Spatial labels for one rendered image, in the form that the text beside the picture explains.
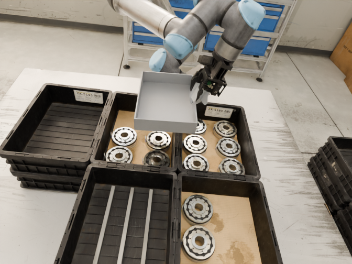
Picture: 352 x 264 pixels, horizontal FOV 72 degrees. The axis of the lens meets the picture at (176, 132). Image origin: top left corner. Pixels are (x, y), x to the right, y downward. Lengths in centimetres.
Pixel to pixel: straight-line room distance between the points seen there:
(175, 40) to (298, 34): 360
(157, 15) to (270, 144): 92
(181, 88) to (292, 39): 335
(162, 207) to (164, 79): 48
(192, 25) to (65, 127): 70
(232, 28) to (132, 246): 69
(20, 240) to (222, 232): 69
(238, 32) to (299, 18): 340
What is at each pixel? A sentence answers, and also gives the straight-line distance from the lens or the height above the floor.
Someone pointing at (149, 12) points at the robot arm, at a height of 133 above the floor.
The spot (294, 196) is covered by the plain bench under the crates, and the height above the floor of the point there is 70.
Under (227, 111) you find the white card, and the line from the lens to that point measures 116.
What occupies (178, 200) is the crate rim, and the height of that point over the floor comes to 93.
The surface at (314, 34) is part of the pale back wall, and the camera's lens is 432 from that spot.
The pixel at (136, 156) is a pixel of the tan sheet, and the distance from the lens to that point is 99.
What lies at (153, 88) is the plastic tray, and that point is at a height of 105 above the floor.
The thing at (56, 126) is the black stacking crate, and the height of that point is 83.
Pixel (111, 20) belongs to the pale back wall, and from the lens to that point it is 375.
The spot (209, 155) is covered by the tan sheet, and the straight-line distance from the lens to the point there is 104.
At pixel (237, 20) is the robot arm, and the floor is 138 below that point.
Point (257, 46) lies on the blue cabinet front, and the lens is 305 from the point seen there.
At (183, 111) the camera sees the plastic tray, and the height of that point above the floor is 105.
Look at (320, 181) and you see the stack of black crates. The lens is 193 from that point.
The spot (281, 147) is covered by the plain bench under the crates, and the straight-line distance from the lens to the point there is 141.
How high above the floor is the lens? 161
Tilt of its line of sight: 46 degrees down
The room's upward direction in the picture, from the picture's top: 11 degrees clockwise
